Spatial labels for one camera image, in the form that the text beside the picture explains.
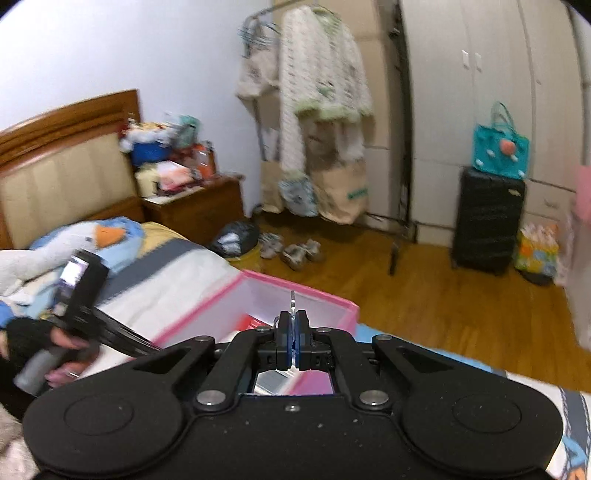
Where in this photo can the black plastic bag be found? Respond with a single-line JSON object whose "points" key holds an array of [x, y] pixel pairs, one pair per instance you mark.
{"points": [[235, 239]]}

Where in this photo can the brown paper bag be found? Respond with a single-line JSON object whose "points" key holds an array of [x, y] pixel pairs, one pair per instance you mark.
{"points": [[270, 176], [342, 191]]}

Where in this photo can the colourful gift bag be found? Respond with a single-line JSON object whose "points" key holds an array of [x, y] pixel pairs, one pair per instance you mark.
{"points": [[537, 252]]}

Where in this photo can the black clothes rack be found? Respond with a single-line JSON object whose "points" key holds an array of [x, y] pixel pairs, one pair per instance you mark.
{"points": [[378, 28]]}

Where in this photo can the teal felt bag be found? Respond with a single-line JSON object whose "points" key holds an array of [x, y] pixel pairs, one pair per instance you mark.
{"points": [[498, 148]]}

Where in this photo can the red glasses-pattern card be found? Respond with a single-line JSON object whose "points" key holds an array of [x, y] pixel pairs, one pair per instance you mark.
{"points": [[248, 322]]}

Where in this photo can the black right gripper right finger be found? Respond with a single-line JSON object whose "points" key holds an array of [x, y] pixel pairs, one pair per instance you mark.
{"points": [[452, 413]]}

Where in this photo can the pink paper bag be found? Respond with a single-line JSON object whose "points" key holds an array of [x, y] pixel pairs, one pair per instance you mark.
{"points": [[582, 206]]}

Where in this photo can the left hand in black glove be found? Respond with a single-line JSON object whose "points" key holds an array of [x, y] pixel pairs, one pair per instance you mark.
{"points": [[22, 338]]}

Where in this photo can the white wardrobe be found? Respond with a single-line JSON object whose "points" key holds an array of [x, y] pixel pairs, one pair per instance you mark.
{"points": [[463, 58]]}

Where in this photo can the wooden nightstand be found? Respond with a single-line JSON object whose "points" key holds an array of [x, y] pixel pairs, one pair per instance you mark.
{"points": [[198, 214]]}

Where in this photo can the black suitcase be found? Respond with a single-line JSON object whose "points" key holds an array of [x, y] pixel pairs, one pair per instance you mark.
{"points": [[488, 219]]}

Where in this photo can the white knitted cardigan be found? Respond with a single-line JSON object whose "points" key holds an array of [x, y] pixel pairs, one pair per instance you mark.
{"points": [[323, 80]]}

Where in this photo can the wooden padded headboard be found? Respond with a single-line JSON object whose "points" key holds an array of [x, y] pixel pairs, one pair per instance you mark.
{"points": [[65, 166]]}

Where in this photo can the white printed plastic bag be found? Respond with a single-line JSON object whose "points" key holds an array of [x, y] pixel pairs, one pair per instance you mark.
{"points": [[298, 193]]}

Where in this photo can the pink cardboard box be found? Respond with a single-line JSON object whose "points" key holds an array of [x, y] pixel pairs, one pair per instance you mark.
{"points": [[287, 394]]}

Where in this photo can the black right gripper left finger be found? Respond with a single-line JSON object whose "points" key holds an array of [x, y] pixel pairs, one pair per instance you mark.
{"points": [[135, 413]]}

